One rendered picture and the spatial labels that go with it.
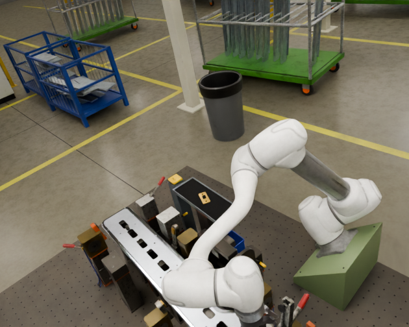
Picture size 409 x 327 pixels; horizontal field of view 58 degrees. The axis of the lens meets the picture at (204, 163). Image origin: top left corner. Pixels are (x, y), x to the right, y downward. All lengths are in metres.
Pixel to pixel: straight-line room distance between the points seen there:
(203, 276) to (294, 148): 0.58
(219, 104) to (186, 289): 3.24
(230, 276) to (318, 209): 0.93
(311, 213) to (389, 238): 1.46
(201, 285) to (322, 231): 0.96
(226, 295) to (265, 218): 1.34
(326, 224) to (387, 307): 0.46
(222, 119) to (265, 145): 2.89
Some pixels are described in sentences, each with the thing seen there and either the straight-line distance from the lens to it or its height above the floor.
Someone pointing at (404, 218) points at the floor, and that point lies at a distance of 3.42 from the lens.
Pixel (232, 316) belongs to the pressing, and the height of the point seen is 1.00.
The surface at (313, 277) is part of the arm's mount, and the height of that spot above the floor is 0.84.
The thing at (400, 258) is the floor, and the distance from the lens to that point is 3.12.
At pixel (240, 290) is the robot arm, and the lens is 1.02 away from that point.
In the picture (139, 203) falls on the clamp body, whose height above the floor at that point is 1.06.
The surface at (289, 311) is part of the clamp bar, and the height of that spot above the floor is 1.19.
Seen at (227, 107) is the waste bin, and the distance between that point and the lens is 4.16.
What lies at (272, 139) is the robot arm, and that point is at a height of 1.61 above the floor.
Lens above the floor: 2.34
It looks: 35 degrees down
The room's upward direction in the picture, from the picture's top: 12 degrees counter-clockwise
